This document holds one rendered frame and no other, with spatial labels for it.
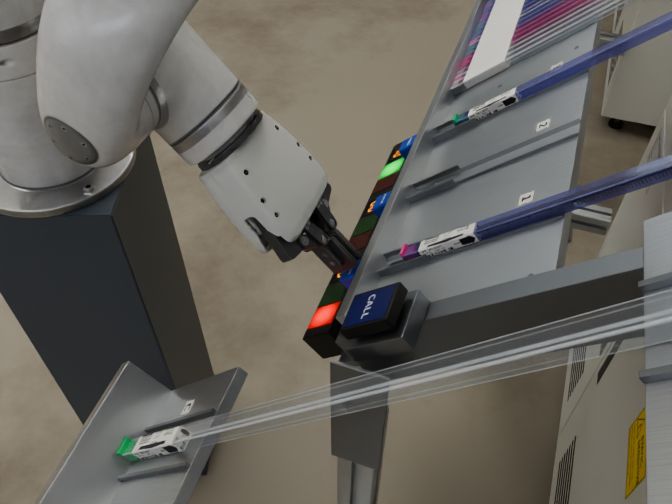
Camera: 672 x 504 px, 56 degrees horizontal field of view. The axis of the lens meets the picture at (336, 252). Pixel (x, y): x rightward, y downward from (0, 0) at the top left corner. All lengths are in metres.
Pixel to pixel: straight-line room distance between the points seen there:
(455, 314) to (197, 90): 0.27
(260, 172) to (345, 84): 1.64
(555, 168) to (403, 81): 1.66
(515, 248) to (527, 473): 0.87
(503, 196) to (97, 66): 0.35
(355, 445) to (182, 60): 0.37
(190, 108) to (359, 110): 1.55
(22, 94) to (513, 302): 0.51
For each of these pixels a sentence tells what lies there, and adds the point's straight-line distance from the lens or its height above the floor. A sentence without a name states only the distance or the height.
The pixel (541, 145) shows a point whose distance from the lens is 0.63.
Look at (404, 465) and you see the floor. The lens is 1.31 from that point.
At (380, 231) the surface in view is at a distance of 0.64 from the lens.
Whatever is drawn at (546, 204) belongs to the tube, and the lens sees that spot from 0.53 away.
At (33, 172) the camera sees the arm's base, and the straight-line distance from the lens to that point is 0.78.
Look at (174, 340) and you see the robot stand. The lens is 1.02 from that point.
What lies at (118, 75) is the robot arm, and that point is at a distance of 0.45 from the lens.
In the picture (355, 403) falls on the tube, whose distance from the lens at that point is 0.33.
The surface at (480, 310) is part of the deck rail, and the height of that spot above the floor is 0.82.
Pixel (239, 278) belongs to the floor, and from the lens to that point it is 1.57.
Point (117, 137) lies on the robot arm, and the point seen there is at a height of 0.91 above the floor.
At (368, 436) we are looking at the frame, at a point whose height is 0.66.
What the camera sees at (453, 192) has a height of 0.76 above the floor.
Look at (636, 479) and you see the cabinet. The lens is 0.78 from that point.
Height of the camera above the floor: 1.19
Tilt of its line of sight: 48 degrees down
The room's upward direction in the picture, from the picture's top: straight up
